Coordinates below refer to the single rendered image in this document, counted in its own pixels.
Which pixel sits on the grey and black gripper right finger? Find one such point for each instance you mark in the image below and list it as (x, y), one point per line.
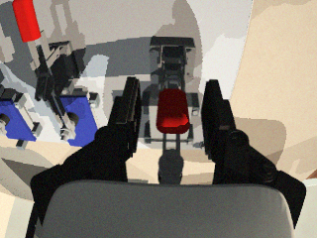
(241, 163)

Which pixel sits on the blue rectangular block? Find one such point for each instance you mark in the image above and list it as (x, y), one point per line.
(78, 103)
(20, 125)

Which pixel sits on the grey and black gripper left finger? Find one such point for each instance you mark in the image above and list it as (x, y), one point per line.
(100, 158)

